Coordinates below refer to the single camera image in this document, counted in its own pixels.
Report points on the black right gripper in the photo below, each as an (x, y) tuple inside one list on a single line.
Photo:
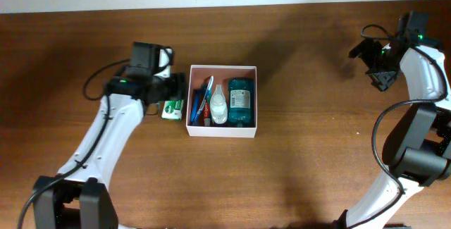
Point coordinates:
[(382, 80)]

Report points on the green Colgate toothpaste tube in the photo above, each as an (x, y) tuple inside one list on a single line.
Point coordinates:
[(206, 116)]

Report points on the teal Listerine mouthwash bottle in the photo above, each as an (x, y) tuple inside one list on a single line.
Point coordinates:
[(241, 105)]

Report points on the clear foam soap pump bottle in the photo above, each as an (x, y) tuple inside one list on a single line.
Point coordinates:
[(218, 106)]

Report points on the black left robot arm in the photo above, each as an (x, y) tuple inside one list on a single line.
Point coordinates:
[(78, 196)]

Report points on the blue white toothbrush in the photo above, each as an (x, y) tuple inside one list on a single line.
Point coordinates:
[(204, 100)]

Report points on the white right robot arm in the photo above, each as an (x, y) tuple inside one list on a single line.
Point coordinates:
[(411, 139)]

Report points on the green Dettol soap bar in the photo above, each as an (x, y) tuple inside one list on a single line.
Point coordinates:
[(173, 110)]

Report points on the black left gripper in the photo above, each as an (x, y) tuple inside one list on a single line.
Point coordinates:
[(177, 88)]

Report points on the pink box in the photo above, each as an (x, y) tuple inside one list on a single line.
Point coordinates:
[(197, 75)]

